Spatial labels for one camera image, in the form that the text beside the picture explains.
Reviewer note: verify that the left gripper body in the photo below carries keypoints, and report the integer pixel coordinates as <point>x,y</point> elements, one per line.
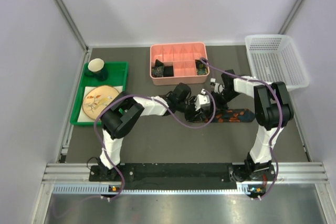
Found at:
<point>190,112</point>

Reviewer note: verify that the black orange floral tie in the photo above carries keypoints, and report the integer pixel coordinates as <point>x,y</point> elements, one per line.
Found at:
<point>232,115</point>

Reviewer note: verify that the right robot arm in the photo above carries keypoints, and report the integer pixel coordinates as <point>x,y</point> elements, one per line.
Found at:
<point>272,110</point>

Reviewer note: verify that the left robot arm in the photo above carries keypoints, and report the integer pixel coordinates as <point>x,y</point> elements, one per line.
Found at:
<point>120,116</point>

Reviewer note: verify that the rolled navy yellow floral tie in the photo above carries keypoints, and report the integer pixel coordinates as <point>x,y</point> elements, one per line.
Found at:
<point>201,67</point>

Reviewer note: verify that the rolled dark floral tie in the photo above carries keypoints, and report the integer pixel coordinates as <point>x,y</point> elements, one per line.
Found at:
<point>157,71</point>

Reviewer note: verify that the pink divided organizer box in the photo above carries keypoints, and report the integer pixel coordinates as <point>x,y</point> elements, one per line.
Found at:
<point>182,57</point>

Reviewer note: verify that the green plastic tray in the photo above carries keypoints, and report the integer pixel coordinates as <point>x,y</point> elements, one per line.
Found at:
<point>117,78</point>

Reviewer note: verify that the round painted wooden plate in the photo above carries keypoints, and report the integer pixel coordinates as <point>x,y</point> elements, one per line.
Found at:
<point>97,102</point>

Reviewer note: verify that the white perforated plastic basket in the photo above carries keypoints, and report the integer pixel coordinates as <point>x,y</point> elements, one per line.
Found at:
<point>275,58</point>

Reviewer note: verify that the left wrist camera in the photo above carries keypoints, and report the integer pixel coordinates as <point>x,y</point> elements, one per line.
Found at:
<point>202,101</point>

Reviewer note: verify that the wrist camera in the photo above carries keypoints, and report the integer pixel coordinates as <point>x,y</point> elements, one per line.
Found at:
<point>216,87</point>
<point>202,101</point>

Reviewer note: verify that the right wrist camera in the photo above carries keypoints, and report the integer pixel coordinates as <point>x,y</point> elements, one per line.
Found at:
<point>216,87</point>

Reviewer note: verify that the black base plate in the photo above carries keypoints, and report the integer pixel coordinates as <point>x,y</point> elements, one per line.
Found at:
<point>179,176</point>

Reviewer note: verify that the grey slotted cable duct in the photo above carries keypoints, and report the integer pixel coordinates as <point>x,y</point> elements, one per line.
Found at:
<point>241,189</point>

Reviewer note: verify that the aluminium frame rail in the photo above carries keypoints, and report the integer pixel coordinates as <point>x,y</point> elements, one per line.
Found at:
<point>70,22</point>

